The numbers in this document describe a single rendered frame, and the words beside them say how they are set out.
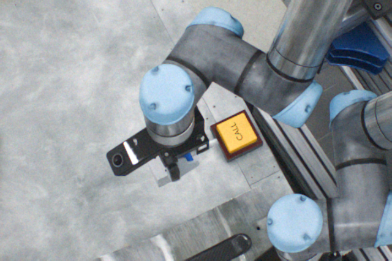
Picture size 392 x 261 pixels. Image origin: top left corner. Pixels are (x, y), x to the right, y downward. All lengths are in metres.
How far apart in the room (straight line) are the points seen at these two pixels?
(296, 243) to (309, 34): 0.28
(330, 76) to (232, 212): 0.93
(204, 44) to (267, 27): 1.45
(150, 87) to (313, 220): 0.28
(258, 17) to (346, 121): 1.52
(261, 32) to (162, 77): 1.49
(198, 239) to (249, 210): 0.11
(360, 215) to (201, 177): 0.57
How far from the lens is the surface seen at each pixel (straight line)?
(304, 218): 1.04
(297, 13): 1.04
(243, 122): 1.55
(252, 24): 2.56
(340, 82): 2.29
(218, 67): 1.11
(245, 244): 1.44
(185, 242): 1.44
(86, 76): 1.64
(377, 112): 1.04
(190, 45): 1.12
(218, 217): 1.45
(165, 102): 1.07
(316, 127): 2.23
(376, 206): 1.06
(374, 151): 1.08
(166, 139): 1.17
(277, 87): 1.09
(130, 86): 1.62
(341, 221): 1.05
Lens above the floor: 2.30
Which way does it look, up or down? 72 degrees down
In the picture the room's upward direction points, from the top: 2 degrees counter-clockwise
